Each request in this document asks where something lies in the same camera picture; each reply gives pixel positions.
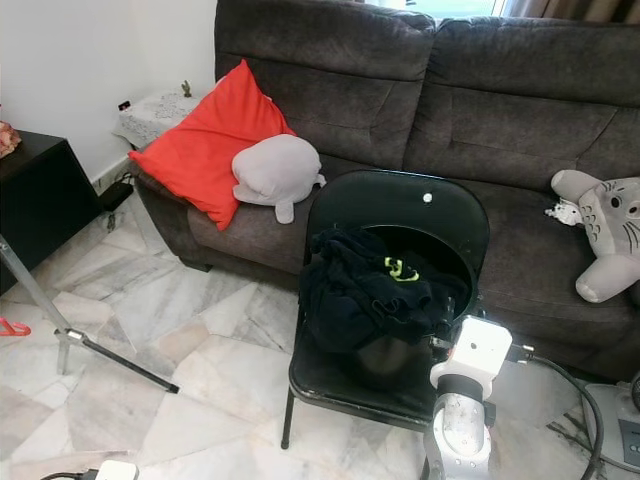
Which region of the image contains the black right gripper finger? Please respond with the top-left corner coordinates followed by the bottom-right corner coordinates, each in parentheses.
top-left (345, 335), bottom-right (436, 386)

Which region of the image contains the dark navy knit shirt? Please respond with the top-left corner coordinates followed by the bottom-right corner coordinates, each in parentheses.
top-left (298, 227), bottom-right (471, 354)

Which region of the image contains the red plastic hanger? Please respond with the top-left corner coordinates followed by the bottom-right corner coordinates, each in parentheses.
top-left (0, 318), bottom-right (33, 338)

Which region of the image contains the black folding chair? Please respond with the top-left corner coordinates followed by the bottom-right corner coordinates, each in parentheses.
top-left (280, 169), bottom-right (492, 451)

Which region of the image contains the grey flat device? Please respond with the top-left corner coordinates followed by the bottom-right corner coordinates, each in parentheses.
top-left (582, 380), bottom-right (640, 480)

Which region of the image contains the small white plush toy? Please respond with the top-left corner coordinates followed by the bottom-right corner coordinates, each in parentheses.
top-left (545, 198), bottom-right (583, 227)

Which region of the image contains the silver metal clothes rack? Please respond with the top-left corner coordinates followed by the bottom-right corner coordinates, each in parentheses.
top-left (0, 238), bottom-right (180, 395)

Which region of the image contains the grey Totoro plush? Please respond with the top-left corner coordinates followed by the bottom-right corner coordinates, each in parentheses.
top-left (550, 168), bottom-right (640, 304)

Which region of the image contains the grey seal plush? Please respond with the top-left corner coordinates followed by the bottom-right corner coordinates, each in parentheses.
top-left (232, 133), bottom-right (327, 225)

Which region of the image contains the dark brown sofa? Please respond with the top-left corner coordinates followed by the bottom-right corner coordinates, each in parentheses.
top-left (130, 0), bottom-right (640, 381)

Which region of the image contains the black tv cabinet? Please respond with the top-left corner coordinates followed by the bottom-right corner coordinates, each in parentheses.
top-left (0, 130), bottom-right (102, 297)

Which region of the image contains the red cushion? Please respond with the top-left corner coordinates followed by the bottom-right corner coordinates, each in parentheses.
top-left (128, 59), bottom-right (297, 232)

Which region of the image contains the black power strip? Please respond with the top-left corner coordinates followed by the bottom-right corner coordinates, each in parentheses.
top-left (95, 168), bottom-right (137, 233)

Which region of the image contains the lace-covered side table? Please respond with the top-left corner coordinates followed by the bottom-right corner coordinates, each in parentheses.
top-left (113, 91), bottom-right (207, 150)

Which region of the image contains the brown curtain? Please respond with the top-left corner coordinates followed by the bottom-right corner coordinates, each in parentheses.
top-left (500, 0), bottom-right (640, 21)

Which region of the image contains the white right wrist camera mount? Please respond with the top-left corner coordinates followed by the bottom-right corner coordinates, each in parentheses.
top-left (430, 316), bottom-right (514, 401)

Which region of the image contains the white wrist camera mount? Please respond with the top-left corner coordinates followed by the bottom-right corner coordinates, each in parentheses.
top-left (430, 316), bottom-right (514, 401)
top-left (93, 460), bottom-right (139, 480)

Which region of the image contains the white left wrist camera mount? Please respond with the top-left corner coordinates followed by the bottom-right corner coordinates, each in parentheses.
top-left (93, 460), bottom-right (139, 480)

